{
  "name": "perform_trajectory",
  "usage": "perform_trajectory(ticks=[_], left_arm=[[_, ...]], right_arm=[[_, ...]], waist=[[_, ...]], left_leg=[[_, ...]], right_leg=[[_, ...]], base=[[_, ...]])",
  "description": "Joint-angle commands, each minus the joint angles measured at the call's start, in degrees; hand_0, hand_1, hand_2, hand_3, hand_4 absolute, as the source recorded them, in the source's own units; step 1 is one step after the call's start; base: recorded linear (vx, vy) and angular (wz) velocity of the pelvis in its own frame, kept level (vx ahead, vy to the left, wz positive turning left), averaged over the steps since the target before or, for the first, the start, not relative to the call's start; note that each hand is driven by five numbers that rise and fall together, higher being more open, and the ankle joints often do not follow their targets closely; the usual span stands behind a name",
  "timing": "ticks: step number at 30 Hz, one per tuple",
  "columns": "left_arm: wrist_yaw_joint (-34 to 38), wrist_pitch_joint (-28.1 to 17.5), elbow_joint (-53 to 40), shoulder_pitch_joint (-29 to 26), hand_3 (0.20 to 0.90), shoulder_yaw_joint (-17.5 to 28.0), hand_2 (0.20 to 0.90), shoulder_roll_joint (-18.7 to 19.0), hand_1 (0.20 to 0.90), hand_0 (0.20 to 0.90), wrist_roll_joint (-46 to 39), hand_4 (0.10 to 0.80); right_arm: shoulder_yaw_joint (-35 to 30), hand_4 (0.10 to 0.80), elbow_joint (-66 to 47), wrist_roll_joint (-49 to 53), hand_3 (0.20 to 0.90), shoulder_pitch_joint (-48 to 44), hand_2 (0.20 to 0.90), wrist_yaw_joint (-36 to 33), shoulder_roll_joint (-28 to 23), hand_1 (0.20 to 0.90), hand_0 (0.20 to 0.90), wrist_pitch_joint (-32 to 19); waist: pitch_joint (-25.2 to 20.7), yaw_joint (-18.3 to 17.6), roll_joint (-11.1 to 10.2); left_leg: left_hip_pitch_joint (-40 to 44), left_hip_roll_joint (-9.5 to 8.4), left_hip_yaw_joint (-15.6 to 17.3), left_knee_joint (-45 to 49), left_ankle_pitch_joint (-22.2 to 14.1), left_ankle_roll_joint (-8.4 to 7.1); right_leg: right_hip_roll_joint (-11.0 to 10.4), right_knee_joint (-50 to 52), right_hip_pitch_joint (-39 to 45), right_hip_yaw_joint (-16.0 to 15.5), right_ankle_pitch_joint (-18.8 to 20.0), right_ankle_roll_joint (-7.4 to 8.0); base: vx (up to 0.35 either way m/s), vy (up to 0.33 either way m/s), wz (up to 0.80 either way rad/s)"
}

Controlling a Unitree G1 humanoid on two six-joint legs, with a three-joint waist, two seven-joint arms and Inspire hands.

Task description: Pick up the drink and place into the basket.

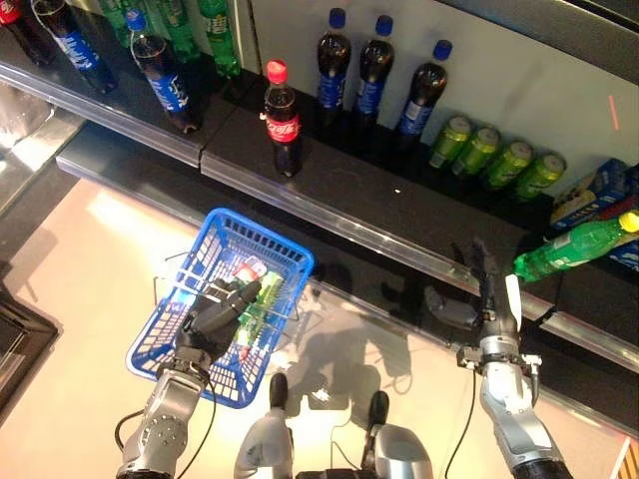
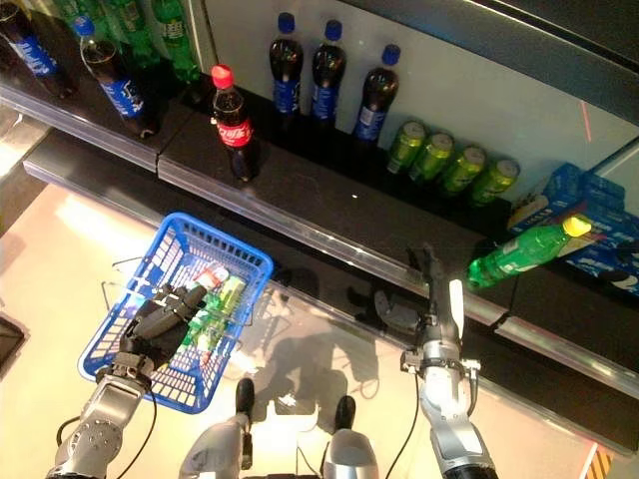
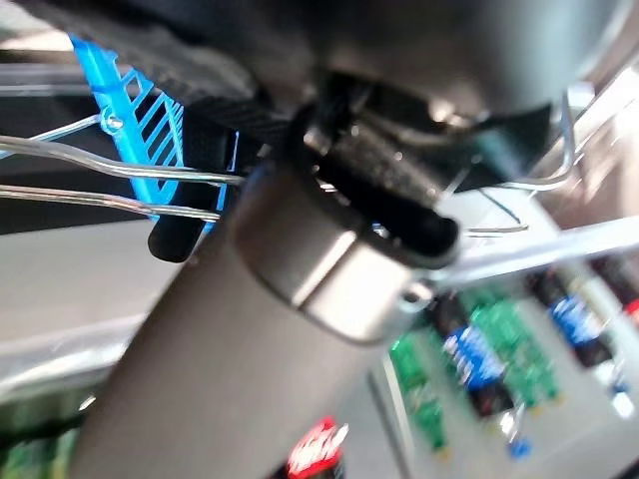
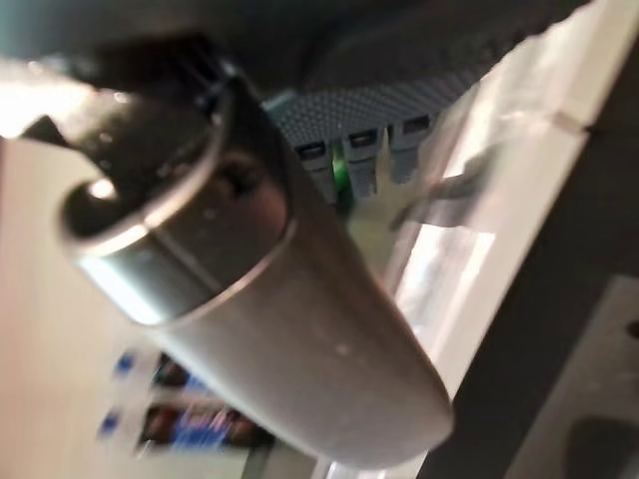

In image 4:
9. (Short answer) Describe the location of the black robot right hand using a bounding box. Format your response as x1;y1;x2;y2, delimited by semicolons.
0;0;595;470

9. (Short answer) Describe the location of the small Pepsi bottle blue cap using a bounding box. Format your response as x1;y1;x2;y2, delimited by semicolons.
114;348;221;398
97;403;279;450

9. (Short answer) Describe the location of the green soda bottle yellow cap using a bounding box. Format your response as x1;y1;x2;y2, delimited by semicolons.
330;152;356;214

